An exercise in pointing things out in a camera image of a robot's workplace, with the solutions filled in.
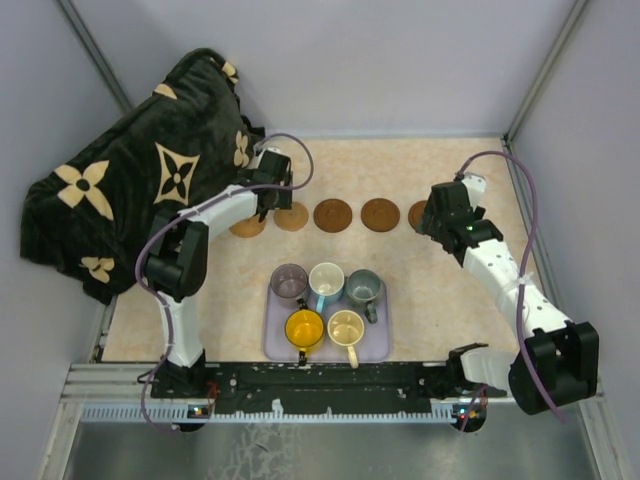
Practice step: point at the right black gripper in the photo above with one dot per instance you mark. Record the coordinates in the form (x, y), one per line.
(428, 225)

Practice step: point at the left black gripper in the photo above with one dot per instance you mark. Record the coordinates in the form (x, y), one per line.
(285, 199)

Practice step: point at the dark wooden coaster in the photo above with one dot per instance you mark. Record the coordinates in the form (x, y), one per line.
(418, 216)
(333, 215)
(380, 215)

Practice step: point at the woven rattan coaster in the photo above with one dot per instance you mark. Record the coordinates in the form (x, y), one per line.
(293, 219)
(248, 228)

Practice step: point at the grey ceramic mug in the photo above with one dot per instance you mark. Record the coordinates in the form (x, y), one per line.
(364, 290)

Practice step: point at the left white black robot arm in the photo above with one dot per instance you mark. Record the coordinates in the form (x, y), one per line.
(175, 266)

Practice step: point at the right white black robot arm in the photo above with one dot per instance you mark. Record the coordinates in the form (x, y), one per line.
(557, 361)

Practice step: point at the purple glass mug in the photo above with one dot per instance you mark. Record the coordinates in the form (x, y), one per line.
(289, 286)

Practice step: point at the white light blue mug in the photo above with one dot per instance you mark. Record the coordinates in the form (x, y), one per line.
(326, 281)

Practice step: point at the lavender plastic tray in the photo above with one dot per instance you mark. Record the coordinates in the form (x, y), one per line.
(374, 347)

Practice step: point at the cream ceramic mug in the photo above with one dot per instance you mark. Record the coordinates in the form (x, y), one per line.
(346, 329)

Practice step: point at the yellow glass mug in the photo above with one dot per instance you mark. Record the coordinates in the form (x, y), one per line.
(305, 331)

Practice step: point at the black floral plush blanket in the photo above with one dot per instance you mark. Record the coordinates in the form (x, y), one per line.
(91, 216)

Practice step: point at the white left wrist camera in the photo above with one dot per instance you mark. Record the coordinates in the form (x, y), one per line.
(260, 155)

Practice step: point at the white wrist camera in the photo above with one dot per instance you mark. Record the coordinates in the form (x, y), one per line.
(476, 186)
(260, 155)

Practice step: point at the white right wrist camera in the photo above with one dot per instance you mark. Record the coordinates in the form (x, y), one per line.
(476, 186)

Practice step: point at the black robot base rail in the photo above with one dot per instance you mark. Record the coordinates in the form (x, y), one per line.
(388, 387)

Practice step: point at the white perforated cable duct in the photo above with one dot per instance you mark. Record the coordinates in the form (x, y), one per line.
(189, 414)

